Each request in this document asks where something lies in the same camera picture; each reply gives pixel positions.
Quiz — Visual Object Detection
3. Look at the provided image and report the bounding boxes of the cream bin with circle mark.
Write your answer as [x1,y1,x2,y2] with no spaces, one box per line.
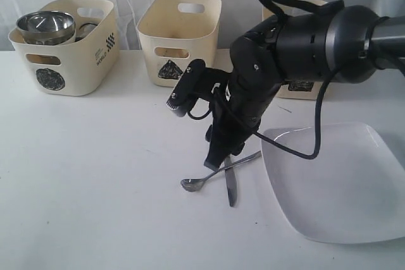
[8,0,120,96]

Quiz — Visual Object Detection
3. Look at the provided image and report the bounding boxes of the steel spoon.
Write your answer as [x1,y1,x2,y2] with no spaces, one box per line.
[180,151,261,192]

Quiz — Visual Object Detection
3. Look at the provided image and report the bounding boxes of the steel table knife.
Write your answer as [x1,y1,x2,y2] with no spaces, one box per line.
[224,156,237,207]

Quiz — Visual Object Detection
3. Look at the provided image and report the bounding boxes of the steel bowl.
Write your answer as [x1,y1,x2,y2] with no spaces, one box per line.
[16,10,76,46]

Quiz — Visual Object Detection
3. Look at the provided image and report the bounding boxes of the cream bin with triangle mark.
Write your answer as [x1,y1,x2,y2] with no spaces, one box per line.
[137,0,222,87]

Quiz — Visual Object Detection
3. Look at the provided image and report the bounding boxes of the steel cup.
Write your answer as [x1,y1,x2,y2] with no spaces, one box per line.
[75,22,97,42]

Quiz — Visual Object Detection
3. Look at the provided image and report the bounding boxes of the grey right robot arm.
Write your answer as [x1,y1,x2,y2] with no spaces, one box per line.
[204,6,404,170]

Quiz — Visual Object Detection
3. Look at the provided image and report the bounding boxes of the white square plate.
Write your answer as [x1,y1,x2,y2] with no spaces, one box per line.
[261,122,404,244]

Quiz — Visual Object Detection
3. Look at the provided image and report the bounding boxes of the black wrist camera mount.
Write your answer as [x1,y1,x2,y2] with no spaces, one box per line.
[166,59,230,117]

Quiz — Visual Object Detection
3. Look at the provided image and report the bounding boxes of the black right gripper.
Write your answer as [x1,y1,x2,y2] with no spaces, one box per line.
[204,18,284,169]

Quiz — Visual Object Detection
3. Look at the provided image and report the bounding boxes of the cream bin with square mark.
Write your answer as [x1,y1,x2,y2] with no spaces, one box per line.
[261,0,327,101]

